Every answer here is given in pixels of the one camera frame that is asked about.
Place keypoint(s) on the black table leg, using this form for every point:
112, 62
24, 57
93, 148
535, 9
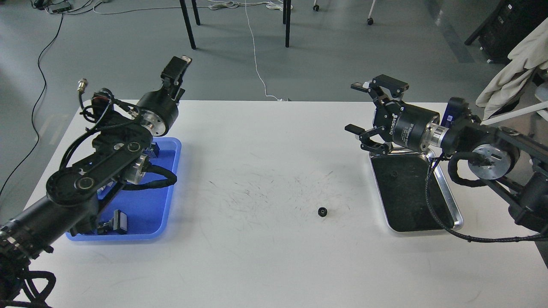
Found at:
287, 12
187, 21

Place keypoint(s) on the black table leg left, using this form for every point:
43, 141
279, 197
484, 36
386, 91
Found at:
187, 21

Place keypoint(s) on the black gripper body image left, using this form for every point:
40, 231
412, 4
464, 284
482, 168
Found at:
159, 112

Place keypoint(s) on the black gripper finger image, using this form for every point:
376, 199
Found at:
382, 89
367, 143
172, 76

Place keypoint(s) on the red emergency push button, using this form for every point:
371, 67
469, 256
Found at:
152, 151

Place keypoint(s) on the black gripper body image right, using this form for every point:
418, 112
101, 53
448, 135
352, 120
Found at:
405, 124

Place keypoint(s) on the black robot arm image left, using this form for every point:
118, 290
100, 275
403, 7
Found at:
109, 157

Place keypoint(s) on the black table leg right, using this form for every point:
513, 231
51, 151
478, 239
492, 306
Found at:
287, 12

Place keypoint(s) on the black square push button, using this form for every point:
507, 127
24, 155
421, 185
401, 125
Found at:
118, 224

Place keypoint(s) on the blue plastic tray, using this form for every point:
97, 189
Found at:
147, 210

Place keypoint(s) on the black cabinet top right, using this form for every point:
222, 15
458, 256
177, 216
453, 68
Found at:
508, 25

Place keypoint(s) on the beige cloth on chair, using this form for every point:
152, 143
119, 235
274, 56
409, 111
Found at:
528, 56

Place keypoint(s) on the silver metal tray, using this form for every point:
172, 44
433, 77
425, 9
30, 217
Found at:
405, 199

